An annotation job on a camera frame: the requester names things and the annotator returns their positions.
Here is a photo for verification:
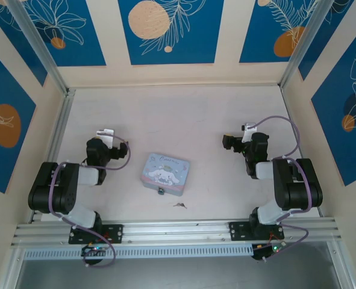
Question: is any grey metal base panel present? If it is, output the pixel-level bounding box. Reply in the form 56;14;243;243
14;258;341;289

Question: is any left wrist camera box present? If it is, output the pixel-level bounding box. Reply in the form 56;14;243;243
95;128;116;143

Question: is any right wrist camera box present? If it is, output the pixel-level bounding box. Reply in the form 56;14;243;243
241;122;258;143

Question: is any aluminium side rail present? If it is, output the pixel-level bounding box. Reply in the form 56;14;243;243
29;89;77;224
280;87;325;218

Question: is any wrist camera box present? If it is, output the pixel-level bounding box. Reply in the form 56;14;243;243
241;122;258;143
95;128;116;143

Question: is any small circuit board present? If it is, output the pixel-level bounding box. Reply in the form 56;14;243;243
252;242;287;261
81;244;110;258

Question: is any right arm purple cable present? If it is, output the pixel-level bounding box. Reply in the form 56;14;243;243
246;115;316;263

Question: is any grey slotted cable duct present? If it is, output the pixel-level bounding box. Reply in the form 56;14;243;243
23;243;255;262

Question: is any aluminium frame post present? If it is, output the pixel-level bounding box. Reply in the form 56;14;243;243
7;0;69;95
279;0;329;90

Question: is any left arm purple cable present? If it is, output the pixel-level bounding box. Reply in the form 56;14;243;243
49;135;132;269

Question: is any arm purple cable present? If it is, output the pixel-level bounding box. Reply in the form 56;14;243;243
246;115;316;263
49;135;132;269

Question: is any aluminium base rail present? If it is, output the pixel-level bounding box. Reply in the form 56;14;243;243
10;218;344;247

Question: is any light blue cartoon tin box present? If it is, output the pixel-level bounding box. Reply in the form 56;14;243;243
140;152;192;193

